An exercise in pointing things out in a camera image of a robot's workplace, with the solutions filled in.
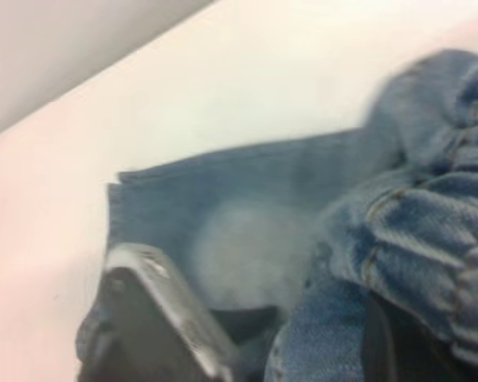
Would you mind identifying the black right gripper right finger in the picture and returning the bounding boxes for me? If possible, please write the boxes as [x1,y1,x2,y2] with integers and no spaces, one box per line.
[360,296,468,382]

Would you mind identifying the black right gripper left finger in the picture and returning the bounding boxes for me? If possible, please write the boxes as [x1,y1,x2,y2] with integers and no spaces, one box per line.
[76,243,241,382]

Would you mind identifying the blue denim shorts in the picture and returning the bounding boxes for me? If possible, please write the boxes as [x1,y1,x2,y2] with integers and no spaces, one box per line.
[74,47,478,382]

